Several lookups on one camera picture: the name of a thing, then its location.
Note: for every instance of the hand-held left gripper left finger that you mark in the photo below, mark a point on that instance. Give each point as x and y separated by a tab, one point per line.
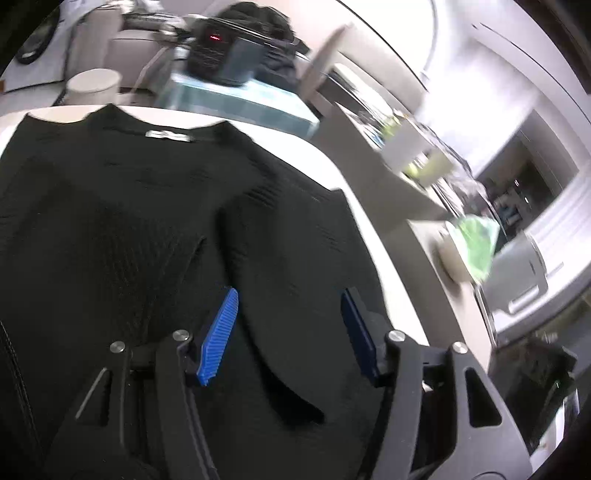
217	337

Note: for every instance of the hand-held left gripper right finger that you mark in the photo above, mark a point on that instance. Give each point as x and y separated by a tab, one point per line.
360	337

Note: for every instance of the black knit sweater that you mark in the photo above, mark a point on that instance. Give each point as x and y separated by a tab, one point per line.
115	207

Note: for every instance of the grey low cabinet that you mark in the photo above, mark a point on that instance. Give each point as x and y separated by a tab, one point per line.
401	207

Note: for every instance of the checked tablecloth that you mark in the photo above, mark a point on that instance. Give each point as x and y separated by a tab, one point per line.
360	184

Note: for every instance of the white electric kettle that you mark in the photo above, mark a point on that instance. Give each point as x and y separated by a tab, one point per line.
517	272

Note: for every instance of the dark container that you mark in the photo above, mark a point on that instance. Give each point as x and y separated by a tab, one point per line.
531	383

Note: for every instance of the teal checked side table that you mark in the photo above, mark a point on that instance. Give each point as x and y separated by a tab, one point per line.
258	106

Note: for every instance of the white trash bin black liner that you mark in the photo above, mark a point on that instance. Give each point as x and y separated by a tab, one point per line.
90	85

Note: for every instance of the black jacket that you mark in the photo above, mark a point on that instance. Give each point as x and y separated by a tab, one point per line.
277	60

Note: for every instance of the black rice cooker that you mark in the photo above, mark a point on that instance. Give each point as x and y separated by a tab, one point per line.
217	50

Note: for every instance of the grey sofa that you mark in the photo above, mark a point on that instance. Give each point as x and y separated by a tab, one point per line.
129	50

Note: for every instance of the white washing machine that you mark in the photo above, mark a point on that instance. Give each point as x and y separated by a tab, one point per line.
39	41

